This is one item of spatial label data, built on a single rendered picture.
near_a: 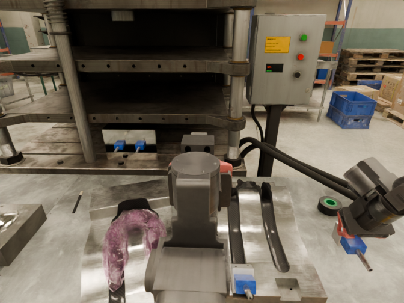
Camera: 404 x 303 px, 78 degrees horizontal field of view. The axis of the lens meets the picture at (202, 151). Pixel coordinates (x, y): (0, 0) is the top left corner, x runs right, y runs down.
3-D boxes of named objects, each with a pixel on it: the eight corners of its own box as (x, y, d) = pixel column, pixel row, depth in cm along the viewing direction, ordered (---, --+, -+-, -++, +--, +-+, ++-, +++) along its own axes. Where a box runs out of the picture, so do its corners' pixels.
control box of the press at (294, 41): (279, 257, 171) (331, 14, 103) (235, 257, 172) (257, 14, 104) (272, 233, 191) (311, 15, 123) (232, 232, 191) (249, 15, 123)
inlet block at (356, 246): (377, 278, 58) (385, 262, 56) (356, 278, 58) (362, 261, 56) (348, 236, 70) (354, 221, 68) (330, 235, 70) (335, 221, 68)
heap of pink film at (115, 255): (174, 276, 64) (173, 255, 61) (101, 294, 60) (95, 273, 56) (161, 211, 86) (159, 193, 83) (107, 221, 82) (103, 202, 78)
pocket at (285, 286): (300, 306, 58) (303, 296, 56) (277, 306, 58) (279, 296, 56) (294, 288, 62) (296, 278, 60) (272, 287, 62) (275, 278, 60)
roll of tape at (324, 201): (312, 207, 97) (314, 199, 95) (325, 200, 101) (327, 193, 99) (331, 219, 91) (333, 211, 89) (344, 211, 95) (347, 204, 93)
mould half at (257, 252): (319, 320, 60) (333, 284, 54) (212, 317, 61) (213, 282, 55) (272, 193, 105) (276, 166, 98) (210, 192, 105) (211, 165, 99)
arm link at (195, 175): (160, 150, 31) (131, 213, 21) (228, 152, 31) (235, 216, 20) (165, 221, 37) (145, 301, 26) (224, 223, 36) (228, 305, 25)
